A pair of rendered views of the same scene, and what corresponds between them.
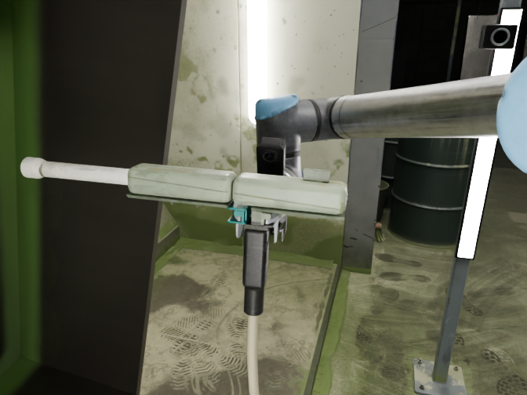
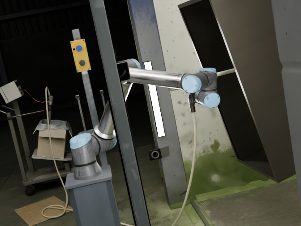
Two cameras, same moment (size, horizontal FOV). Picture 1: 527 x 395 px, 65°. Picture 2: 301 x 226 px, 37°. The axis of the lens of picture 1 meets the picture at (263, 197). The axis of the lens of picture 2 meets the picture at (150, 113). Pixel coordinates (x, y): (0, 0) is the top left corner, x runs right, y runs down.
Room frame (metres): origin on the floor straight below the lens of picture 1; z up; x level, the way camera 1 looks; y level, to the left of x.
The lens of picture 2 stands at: (2.97, -1.27, 1.46)
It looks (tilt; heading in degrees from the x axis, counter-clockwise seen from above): 9 degrees down; 158
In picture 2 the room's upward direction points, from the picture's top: 11 degrees counter-clockwise
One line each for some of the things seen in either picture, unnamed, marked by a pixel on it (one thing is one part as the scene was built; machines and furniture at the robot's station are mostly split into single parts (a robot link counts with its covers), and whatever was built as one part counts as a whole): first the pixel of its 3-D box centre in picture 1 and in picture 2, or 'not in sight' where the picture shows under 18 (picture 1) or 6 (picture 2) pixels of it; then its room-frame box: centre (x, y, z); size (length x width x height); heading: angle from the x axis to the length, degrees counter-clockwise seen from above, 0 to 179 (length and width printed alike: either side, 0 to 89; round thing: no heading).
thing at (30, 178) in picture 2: not in sight; (38, 132); (-2.20, -0.56, 0.64); 0.73 x 0.50 x 1.27; 75
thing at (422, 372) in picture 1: (438, 379); not in sight; (1.37, -0.74, 0.01); 0.20 x 0.20 x 0.01; 73
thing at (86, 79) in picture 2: not in sight; (96, 124); (-0.73, -0.27, 0.82); 0.06 x 0.06 x 1.64; 73
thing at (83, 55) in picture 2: not in sight; (80, 55); (-0.67, -0.29, 1.42); 0.12 x 0.06 x 0.26; 73
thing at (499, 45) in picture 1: (497, 37); (117, 71); (1.34, -0.71, 1.35); 0.09 x 0.07 x 0.07; 73
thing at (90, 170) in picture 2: not in sight; (86, 167); (0.09, -0.62, 0.69); 0.19 x 0.19 x 0.10
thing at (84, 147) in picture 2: not in sight; (83, 148); (0.09, -0.61, 0.83); 0.17 x 0.15 x 0.18; 117
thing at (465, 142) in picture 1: (435, 175); not in sight; (2.83, -1.23, 0.44); 0.59 x 0.58 x 0.89; 178
